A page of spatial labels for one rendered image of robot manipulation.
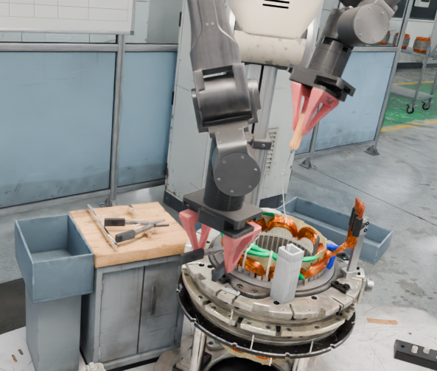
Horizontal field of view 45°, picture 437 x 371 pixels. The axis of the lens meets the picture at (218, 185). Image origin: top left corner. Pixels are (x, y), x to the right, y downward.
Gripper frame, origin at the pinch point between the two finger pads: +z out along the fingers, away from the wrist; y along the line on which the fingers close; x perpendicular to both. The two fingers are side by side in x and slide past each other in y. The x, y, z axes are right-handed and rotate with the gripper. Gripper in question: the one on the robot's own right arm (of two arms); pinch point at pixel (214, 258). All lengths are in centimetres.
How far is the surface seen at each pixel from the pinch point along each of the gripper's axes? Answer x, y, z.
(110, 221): 6.0, -29.5, 7.8
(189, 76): 191, -171, 21
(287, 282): 8.0, 8.6, 3.1
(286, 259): 7.9, 7.7, -0.6
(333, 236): 45.1, -0.3, 10.9
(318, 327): 12.1, 13.7, 10.7
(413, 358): 55, 22, 36
